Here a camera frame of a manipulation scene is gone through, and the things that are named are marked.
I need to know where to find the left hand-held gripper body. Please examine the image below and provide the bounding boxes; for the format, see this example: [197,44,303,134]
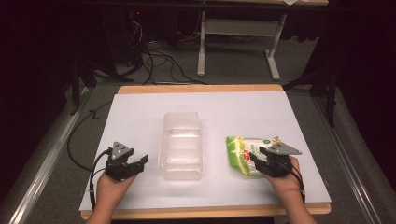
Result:
[105,141,136,182]

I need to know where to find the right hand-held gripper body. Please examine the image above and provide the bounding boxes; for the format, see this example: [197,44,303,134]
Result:
[259,138,304,179]

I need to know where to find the green snack bag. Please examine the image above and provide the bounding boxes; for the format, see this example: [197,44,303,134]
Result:
[225,135,283,179]

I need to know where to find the person's right hand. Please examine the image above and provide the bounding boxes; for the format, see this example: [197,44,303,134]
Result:
[264,155,302,196]

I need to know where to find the person's left hand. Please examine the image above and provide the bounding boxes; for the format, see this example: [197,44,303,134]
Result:
[96,172,138,204]

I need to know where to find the clear plastic container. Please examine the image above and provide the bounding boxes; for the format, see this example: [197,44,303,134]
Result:
[157,111,205,182]

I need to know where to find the white table mat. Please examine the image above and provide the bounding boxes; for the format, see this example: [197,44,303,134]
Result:
[78,91,332,213]

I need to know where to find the black metal stand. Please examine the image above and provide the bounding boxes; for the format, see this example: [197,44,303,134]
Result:
[282,59,341,129]

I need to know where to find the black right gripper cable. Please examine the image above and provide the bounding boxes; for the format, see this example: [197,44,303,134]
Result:
[278,160,306,203]

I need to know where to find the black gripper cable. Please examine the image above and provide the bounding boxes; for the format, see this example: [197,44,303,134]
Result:
[66,101,114,210]
[278,160,306,203]

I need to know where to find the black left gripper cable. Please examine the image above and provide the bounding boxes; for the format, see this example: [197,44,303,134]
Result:
[66,101,114,210]

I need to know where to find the silver metal rail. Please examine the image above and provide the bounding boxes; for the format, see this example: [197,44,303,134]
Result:
[312,94,384,224]
[7,87,94,224]

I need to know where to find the black floor cables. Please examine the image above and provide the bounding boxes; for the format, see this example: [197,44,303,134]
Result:
[122,18,208,86]

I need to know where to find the white metal desk frame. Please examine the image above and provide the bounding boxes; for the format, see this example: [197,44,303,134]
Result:
[196,0,330,82]

